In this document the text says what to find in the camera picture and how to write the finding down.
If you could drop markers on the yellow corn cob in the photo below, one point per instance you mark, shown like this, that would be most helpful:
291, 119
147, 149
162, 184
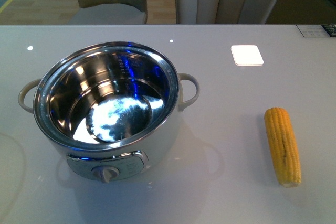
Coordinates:
283, 147

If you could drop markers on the glass pot lid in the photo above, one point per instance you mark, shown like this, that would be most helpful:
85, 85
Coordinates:
12, 171

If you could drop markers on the white electric cooking pot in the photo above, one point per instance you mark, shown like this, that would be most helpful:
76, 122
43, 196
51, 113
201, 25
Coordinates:
112, 109

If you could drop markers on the black white table label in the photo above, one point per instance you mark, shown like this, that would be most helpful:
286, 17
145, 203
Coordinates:
324, 30

